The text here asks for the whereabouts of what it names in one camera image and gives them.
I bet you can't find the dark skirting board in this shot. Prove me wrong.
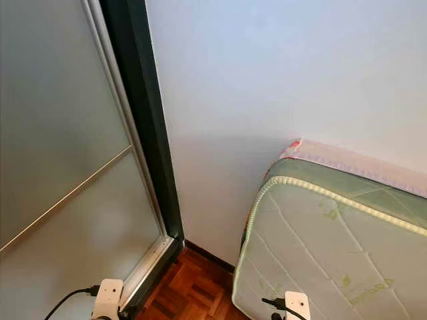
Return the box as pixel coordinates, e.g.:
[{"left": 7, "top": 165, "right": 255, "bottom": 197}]
[{"left": 183, "top": 239, "right": 236, "bottom": 273}]

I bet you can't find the pink patterned mattress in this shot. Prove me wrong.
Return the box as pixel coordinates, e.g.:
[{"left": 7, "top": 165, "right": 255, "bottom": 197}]
[{"left": 267, "top": 138, "right": 427, "bottom": 199}]

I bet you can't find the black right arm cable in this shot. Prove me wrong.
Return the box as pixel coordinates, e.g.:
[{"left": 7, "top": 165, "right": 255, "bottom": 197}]
[{"left": 262, "top": 297, "right": 308, "bottom": 320}]

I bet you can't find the dark green door frame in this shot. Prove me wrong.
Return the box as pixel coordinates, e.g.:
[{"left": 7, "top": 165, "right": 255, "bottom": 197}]
[{"left": 99, "top": 0, "right": 185, "bottom": 314}]

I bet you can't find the frosted glass sliding door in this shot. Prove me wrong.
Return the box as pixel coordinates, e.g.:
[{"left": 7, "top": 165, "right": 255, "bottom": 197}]
[{"left": 0, "top": 0, "right": 177, "bottom": 320}]

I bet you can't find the green white quilted mattress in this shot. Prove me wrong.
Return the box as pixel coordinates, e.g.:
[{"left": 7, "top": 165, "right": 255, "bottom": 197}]
[{"left": 232, "top": 159, "right": 427, "bottom": 320}]

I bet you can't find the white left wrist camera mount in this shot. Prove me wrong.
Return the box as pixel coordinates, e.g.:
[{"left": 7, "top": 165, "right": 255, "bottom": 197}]
[{"left": 92, "top": 279, "right": 123, "bottom": 320}]

